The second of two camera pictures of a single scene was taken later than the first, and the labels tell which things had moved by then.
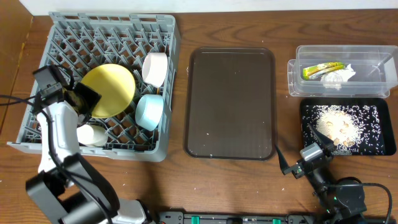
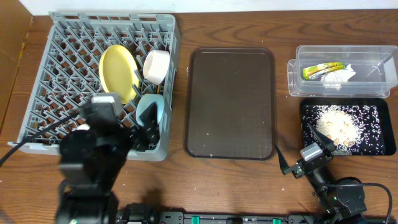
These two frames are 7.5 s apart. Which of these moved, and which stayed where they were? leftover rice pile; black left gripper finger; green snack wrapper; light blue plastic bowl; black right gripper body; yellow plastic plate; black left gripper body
Moved: black left gripper finger; black left gripper body; yellow plastic plate
Stayed: black right gripper body; light blue plastic bowl; green snack wrapper; leftover rice pile
